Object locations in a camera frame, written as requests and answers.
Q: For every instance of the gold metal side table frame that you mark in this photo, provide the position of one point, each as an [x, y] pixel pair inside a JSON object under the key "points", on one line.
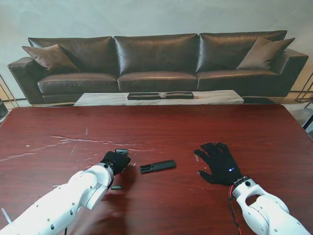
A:
{"points": [[14, 99]]}

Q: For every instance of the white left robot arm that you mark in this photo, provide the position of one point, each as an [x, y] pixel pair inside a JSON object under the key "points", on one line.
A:
{"points": [[61, 200]]}

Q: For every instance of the black remote control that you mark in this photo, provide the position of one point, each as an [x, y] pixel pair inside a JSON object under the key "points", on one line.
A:
{"points": [[161, 165]]}

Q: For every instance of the green AAA battery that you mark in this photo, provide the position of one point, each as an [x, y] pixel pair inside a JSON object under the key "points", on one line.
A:
{"points": [[118, 187]]}

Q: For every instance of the dark object beside table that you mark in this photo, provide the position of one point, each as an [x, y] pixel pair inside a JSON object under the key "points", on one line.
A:
{"points": [[3, 110]]}

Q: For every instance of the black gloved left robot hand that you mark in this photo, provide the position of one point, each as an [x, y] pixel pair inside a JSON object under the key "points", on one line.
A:
{"points": [[116, 161]]}

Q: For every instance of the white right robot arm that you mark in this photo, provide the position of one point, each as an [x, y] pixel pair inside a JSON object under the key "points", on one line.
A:
{"points": [[264, 210]]}

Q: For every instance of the white marble coffee table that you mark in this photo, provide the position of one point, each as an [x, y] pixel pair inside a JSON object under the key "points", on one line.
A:
{"points": [[102, 99]]}

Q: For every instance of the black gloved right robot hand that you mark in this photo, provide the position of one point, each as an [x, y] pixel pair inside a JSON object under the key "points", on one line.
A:
{"points": [[220, 164]]}

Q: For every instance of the white zip tie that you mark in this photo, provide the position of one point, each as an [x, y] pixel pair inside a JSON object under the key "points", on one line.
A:
{"points": [[6, 215]]}

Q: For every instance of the black metal side table frame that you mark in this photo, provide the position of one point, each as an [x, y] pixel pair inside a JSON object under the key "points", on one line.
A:
{"points": [[304, 92]]}

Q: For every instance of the black battery cover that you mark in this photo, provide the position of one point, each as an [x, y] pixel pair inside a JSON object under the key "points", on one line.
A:
{"points": [[121, 151]]}

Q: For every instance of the black decorative tray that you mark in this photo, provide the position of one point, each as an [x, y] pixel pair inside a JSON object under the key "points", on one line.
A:
{"points": [[146, 96]]}

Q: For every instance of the dark brown leather sofa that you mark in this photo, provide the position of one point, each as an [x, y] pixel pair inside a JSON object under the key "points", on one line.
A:
{"points": [[156, 57]]}

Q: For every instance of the brown throw cushion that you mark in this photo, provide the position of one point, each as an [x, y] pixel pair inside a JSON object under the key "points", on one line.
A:
{"points": [[265, 55], [48, 58]]}

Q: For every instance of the clear glass ball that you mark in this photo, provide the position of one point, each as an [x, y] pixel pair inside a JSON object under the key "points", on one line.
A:
{"points": [[163, 95]]}

